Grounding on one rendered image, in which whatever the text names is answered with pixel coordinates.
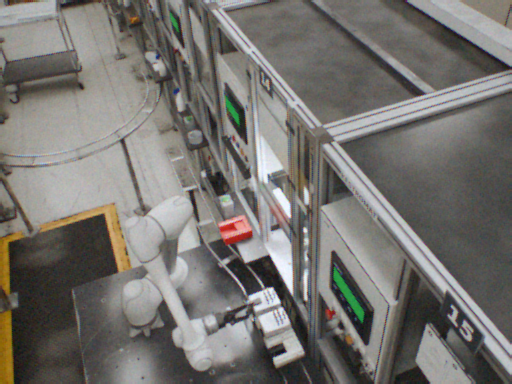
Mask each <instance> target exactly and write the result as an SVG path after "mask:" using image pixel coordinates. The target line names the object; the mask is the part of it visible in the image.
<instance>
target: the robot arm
mask: <svg viewBox="0 0 512 384"><path fill-rule="evenodd" d="M192 215H193V206H192V204H191V202H190V201H189V200H187V198H186V197H185V196H172V197H170V198H168V199H167V200H164V201H163V202H161V203H160V204H158V205H157V206H156V207H154V208H153V209H152V210H151V211H149V213H148V214H147V215H145V216H144V217H143V216H140V215H139V216H134V217H131V218H130V219H128V220H127V221H126V224H125V234H126V240H127V242H128V244H129V245H130V249H131V250H132V252H133V253H134V256H135V257H137V258H138V261H140V263H141V264H142V265H143V266H144V267H145V268H146V270H147V271H148V272H149V273H148V274H147V276H145V277H144V278H143V279H141V280H132V281H130V282H129V283H126V285H125V286H124V287H123V288H122V292H121V298H120V299H121V305H122V310H123V312H124V314H125V315H126V319H127V323H128V326H129V329H130V338H134V337H136V336H138V335H140V334H142V333H145V336H146V338H147V339H149V338H150V337H151V334H150V331H151V330H153V329H160V328H162V327H164V322H163V321H161V319H160V314H159V310H158V308H157V307H158V306H159V305H160V302H162V300H163V299H165V301H166V302H167V304H168V307H169V309H170V310H171V312H172V315H173V317H174V318H175V320H176V323H177V325H178V326H179V327H177V328H176V329H174V330H173V332H172V339H173V341H174V343H175V345H176V347H178V348H183V349H184V352H185V354H186V356H187V359H188V360H189V362H190V363H191V366H192V367H194V368H195V370H197V371H205V370H206V369H208V368H209V367H210V366H211V365H212V363H213V351H212V348H211V347H210V343H209V340H208V339H207V338H206V336H210V335H212V334H213V333H217V332H218V329H223V328H225V327H226V324H230V325H231V326H232V325H235V324H236V323H238V322H240V321H244V320H246V319H248V318H249V316H250V315H251V314H254V311H253V309H252V306H255V305H258V304H259V303H261V302H262V300H261V299H260V297H259V298H257V299H253V300H251V301H249V302H245V301H241V302H238V303H236V304H234V305H232V306H227V307H225V309H226V310H225V312H224V313H222V314H221V312H218V313H217V314H209V315H207V316H206V317H202V318H199V319H194V320H191V321H190V320H189V318H188V317H187V313H186V311H185V310H184V308H183V304H182V302H181V301H180V299H179V295H178V294H177V292H176V289H177V288H178V287H179V286H180V285H181V284H182V283H183V281H184V280H185V279H186V277H187V273H188V267H187V264H186V262H185V261H183V259H182V258H180V257H177V255H178V245H179V235H180V234H182V233H183V230H184V228H185V226H187V223H188V221H189V220H190V219H191V216H192ZM247 307H248V308H249V309H248V310H247V311H244V312H240V311H241V310H244V309H246V308H247ZM250 307H251V308H250ZM239 312H240V313H239ZM237 313H238V314H237ZM246 313H247V314H246ZM213 315H214V316H213ZM203 324H204V325H203Z"/></svg>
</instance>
